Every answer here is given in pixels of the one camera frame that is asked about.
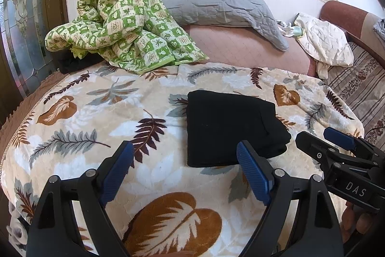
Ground stained glass door panel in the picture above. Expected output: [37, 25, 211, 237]
[0, 0, 53, 95]

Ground leaf print blanket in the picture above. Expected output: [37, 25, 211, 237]
[0, 61, 366, 257]

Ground black cable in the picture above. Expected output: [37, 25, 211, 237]
[365, 120, 385, 137]

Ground black pants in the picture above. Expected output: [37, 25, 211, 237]
[186, 90, 292, 168]

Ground white fluffy object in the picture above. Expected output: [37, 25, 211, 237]
[6, 203, 31, 249]

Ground brown upholstered headboard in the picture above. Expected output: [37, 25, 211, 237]
[319, 0, 385, 50]

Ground person's right hand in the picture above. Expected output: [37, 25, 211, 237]
[340, 203, 385, 245]

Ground white floral cloth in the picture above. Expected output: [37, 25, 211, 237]
[293, 13, 355, 80]

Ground striped floral bed sheet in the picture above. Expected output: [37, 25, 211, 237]
[326, 42, 385, 152]

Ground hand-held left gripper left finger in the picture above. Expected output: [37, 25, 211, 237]
[26, 141, 135, 257]

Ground green checkered quilt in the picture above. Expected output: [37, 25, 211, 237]
[45, 0, 210, 75]

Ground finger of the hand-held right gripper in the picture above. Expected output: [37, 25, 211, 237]
[324, 127, 385, 160]
[295, 131, 376, 174]

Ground grey cloth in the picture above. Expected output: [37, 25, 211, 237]
[373, 19, 385, 41]

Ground grey quilted pillow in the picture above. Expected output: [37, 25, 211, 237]
[158, 0, 290, 51]

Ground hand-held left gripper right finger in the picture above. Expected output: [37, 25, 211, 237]
[236, 140, 345, 257]

